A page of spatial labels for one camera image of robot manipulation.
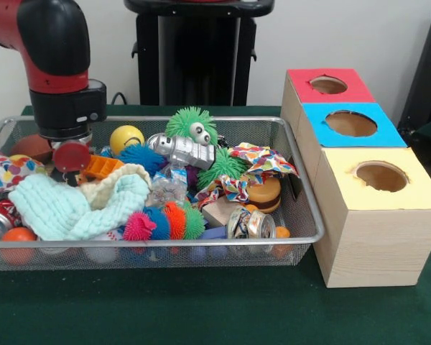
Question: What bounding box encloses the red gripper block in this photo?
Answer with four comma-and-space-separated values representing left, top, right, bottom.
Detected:
52, 139, 92, 188

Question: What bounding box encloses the orange plastic grid tray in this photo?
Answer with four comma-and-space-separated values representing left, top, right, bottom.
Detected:
80, 155, 125, 181

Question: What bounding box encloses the cream waffle cloth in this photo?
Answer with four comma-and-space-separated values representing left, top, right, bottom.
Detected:
77, 163, 152, 211

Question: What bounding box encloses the silver toy robot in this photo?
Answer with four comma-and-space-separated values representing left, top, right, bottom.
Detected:
146, 132, 217, 172

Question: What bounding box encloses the white multicolour dotted cloth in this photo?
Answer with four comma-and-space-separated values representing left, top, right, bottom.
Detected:
228, 142, 300, 180
0, 152, 48, 194

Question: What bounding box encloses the wooden box with three holes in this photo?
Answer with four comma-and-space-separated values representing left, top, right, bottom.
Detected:
280, 67, 431, 289

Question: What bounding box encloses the mint green cloth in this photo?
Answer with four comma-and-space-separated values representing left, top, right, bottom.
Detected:
7, 174, 150, 242

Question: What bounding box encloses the yellow ball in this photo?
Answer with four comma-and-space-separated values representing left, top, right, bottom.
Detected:
109, 124, 146, 155

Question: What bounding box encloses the green fuzzy ball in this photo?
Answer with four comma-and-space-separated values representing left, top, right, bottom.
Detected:
196, 147, 248, 191

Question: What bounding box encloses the black chair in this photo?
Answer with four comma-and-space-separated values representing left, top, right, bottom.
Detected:
397, 6, 431, 144

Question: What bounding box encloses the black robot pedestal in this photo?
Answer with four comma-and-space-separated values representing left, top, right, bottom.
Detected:
124, 0, 276, 106

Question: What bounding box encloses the silver wire mesh bin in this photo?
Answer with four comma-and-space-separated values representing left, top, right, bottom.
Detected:
0, 115, 326, 272

